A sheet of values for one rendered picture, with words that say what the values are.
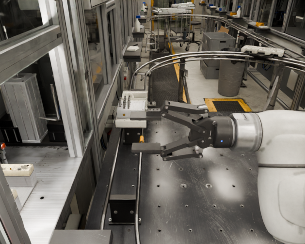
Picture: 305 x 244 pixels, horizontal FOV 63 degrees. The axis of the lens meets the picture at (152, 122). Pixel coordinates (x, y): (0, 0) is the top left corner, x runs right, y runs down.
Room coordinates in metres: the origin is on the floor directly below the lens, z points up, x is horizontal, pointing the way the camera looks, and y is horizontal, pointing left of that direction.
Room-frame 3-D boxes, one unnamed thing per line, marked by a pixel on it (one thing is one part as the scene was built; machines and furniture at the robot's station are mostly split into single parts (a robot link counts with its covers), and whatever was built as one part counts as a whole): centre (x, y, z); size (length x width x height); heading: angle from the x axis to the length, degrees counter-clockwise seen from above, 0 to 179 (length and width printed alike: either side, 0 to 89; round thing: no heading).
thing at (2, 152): (0.60, 0.45, 0.96); 0.03 x 0.03 x 0.12; 0
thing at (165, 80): (5.17, -0.23, 0.01); 5.85 x 0.59 x 0.01; 0
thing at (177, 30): (7.39, -0.85, 0.48); 0.84 x 0.58 x 0.97; 8
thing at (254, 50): (2.38, -1.05, 0.84); 0.37 x 0.14 x 0.10; 58
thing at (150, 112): (0.49, -0.01, 1.19); 0.05 x 0.01 x 0.03; 90
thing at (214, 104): (2.70, -1.00, 0.01); 1.00 x 0.55 x 0.01; 0
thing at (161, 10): (6.11, -0.44, 0.48); 0.88 x 0.56 x 0.96; 108
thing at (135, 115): (0.49, 0.01, 1.17); 0.07 x 0.03 x 0.01; 90
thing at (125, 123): (1.16, 0.10, 0.84); 0.36 x 0.14 x 0.10; 0
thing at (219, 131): (0.49, -0.13, 1.12); 0.09 x 0.07 x 0.08; 90
